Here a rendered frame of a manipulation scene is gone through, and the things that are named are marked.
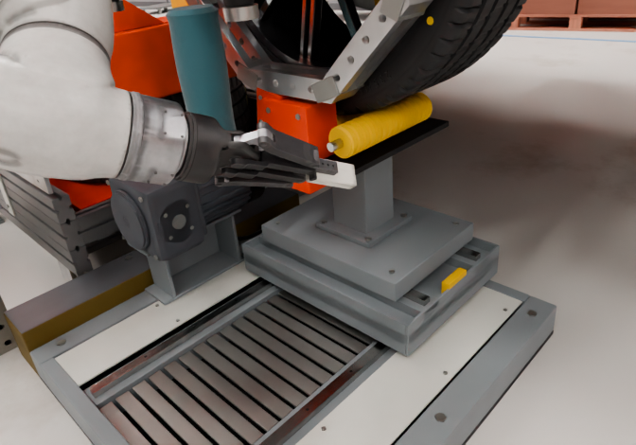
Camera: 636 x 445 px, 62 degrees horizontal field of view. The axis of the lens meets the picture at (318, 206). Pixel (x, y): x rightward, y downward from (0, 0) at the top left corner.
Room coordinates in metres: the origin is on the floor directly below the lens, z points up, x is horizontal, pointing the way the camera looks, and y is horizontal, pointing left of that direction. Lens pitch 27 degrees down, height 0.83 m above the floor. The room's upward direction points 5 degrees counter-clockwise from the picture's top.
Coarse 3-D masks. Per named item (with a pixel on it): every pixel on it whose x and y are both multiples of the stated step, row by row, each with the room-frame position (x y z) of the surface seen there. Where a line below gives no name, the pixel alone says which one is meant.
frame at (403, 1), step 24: (192, 0) 1.11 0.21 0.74; (216, 0) 1.13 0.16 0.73; (384, 0) 0.77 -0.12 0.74; (408, 0) 0.74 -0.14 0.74; (432, 0) 0.78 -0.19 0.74; (240, 24) 1.09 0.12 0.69; (384, 24) 0.77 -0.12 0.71; (408, 24) 0.79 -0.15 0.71; (240, 48) 1.04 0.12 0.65; (360, 48) 0.81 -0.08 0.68; (384, 48) 0.83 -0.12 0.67; (240, 72) 1.02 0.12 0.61; (264, 72) 0.97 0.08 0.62; (288, 72) 0.94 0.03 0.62; (312, 72) 0.94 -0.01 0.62; (336, 72) 0.84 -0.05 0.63; (360, 72) 0.82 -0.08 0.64; (312, 96) 0.89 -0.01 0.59; (336, 96) 0.84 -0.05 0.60
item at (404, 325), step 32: (256, 256) 1.09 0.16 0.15; (288, 256) 1.09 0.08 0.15; (480, 256) 0.98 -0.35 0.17; (288, 288) 1.02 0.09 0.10; (320, 288) 0.94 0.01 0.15; (352, 288) 0.94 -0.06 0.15; (416, 288) 0.91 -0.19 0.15; (448, 288) 0.87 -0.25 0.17; (480, 288) 0.96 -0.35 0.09; (352, 320) 0.87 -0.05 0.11; (384, 320) 0.81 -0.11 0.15; (416, 320) 0.79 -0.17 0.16
